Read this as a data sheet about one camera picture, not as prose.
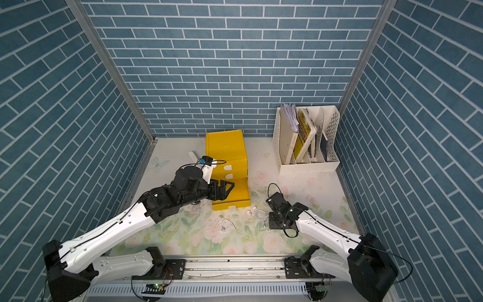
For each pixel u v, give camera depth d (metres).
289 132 0.83
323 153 1.07
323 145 1.03
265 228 0.84
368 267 0.41
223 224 0.85
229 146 0.87
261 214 0.89
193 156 1.08
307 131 0.91
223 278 0.73
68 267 0.38
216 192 0.60
